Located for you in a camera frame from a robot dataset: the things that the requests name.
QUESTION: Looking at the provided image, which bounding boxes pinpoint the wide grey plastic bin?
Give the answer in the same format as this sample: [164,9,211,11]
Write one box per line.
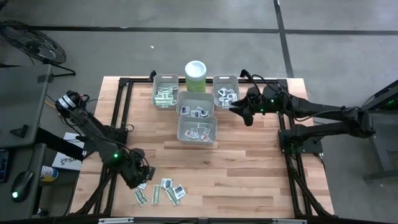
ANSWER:
[176,91,215,118]
[176,116,218,145]

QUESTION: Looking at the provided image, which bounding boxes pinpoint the black keypad device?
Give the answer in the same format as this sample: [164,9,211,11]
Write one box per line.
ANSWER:
[0,150,10,184]

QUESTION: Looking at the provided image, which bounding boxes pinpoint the white printed cardboard box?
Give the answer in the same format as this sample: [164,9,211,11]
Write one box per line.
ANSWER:
[51,132,86,171]

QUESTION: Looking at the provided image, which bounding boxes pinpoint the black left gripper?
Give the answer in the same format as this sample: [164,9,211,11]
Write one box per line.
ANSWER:
[123,148,152,190]

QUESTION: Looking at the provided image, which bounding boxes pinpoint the white and yellow can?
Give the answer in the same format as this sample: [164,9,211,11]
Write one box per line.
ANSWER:
[40,166,59,182]

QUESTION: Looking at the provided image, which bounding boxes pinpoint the grey side table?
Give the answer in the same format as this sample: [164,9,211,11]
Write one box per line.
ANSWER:
[0,63,53,147]

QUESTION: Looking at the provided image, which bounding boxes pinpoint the silver mounting bracket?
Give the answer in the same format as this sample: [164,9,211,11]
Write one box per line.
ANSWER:
[98,217,134,224]
[272,218,308,224]

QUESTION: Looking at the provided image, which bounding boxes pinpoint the green wipes canister white lid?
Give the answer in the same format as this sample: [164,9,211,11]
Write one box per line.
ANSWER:
[184,60,208,93]

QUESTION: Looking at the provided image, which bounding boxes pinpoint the grey plastic bin with slots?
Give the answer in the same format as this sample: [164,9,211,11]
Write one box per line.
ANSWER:
[151,73,180,110]
[213,74,241,111]

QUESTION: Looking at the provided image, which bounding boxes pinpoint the black wedge-shaped object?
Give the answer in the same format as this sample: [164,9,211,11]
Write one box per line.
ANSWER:
[9,124,29,139]

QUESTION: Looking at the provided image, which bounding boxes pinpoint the black floor fan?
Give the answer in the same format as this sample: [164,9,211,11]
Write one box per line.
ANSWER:
[0,20,77,77]

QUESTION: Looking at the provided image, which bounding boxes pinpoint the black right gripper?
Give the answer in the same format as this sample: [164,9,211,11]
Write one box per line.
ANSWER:
[229,85,283,115]

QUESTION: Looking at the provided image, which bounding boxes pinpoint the grey desk top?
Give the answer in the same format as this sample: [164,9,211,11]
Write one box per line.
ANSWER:
[0,146,47,220]

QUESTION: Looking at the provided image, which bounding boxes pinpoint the dark grey metal cart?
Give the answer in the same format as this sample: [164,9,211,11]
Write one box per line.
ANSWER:
[360,79,398,181]

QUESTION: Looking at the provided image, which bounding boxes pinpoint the black diagonal bar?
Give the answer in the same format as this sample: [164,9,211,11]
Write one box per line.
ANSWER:
[35,127,85,162]

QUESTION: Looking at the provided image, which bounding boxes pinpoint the black computer mouse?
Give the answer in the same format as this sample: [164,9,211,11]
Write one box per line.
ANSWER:
[10,170,34,203]

